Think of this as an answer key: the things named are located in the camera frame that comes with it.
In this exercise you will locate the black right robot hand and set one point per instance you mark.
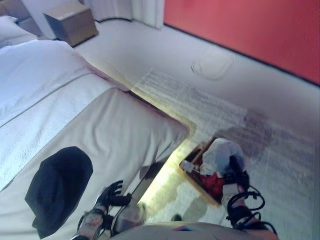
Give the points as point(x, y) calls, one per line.
point(237, 175)

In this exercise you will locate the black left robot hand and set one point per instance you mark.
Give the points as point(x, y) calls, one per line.
point(111, 197)

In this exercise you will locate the white garment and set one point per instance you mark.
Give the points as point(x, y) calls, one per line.
point(220, 155)

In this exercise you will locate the red garment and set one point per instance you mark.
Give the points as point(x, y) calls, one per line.
point(212, 185)

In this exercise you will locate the black garment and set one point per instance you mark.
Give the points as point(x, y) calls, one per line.
point(60, 182)

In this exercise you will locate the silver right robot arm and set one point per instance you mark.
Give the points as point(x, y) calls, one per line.
point(232, 195)

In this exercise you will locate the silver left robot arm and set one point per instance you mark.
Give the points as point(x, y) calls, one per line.
point(92, 222)

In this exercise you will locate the wooden laundry basket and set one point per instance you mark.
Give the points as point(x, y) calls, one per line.
point(192, 165)

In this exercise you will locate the beige bed cover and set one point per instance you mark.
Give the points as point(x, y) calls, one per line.
point(125, 130)

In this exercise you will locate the silver left robot leg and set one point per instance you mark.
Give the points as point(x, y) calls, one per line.
point(131, 215)

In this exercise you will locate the grey striped rug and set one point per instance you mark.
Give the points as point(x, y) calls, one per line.
point(275, 155)

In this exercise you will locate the grey robot torso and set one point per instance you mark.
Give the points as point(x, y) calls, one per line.
point(187, 232)

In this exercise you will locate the white textured blanket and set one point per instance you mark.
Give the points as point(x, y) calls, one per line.
point(37, 130)

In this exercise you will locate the white duvet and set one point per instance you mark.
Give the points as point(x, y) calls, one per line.
point(37, 72)

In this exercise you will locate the wooden nightstand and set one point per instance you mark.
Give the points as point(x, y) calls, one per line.
point(72, 23)

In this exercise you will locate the white curtain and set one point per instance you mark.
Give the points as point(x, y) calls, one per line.
point(125, 11)

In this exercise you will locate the brown tufted headboard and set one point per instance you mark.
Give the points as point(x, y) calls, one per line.
point(22, 15)

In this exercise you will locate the beige upholstered bed frame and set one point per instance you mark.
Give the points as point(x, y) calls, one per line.
point(150, 180)

